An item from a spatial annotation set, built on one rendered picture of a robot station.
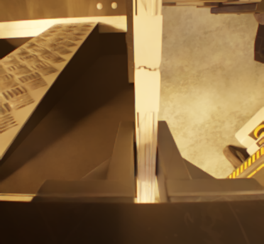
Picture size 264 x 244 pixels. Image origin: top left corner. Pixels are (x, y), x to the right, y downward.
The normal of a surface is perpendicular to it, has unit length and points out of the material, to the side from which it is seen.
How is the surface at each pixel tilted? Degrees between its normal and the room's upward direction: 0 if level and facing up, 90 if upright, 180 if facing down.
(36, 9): 0
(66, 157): 90
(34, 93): 80
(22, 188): 90
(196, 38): 0
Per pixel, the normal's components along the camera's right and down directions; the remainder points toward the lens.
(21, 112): -0.03, -0.80
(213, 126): -0.02, 0.45
